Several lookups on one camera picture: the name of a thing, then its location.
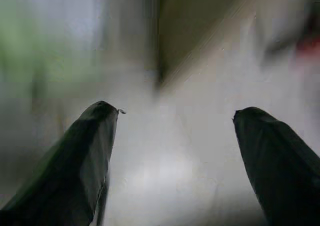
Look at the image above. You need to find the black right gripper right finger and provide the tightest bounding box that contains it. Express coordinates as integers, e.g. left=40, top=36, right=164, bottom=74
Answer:
left=232, top=106, right=320, bottom=226

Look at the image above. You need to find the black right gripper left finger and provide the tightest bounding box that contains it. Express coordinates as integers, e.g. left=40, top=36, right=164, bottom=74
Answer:
left=0, top=100, right=120, bottom=226

